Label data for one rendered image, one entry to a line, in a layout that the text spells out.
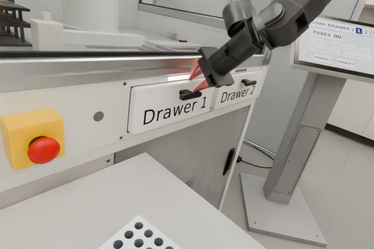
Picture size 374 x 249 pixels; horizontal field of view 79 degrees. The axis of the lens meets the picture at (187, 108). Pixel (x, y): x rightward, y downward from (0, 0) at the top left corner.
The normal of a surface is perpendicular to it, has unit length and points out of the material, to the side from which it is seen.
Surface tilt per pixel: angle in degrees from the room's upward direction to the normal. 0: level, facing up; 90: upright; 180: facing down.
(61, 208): 0
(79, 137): 90
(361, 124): 90
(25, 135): 90
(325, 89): 90
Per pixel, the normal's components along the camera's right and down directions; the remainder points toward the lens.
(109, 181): 0.18, -0.90
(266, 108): -0.63, 0.20
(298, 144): -0.11, 0.37
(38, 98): 0.72, 0.39
